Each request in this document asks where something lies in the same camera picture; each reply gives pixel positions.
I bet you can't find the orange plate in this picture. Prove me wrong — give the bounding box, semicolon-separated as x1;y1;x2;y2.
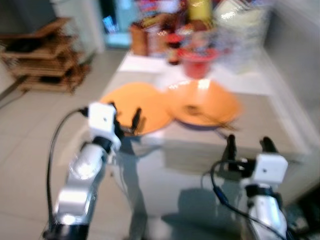
99;82;174;137

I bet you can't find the grey brown tablecloth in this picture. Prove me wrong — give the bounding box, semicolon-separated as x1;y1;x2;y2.
99;70;302;174

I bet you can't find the orange bowl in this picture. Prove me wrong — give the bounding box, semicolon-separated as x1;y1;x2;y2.
164;78;242;127

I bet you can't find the brown box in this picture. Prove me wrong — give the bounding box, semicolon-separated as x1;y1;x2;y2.
129;22;151;57

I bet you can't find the dark sauce bottle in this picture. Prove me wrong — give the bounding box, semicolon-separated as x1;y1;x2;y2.
166;33;184;66

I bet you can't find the wooden shelf rack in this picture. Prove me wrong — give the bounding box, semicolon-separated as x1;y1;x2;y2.
0;17;92;94

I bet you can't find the red cup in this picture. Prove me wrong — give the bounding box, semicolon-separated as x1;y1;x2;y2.
179;47;219;80

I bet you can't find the colourful snack box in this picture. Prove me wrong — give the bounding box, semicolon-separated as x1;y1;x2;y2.
144;0;187;57

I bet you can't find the white printed package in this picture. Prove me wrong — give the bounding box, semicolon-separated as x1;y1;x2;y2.
214;1;269;72

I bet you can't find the yellow pack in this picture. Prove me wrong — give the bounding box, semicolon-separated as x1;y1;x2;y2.
187;0;214;24

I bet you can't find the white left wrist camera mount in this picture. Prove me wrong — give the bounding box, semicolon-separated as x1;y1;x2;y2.
88;102;122;151

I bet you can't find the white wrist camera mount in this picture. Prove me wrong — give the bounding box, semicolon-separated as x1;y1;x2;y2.
88;102;122;151
251;153;290;186

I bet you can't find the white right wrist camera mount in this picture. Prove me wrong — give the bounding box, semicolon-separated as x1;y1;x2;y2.
251;153;290;186

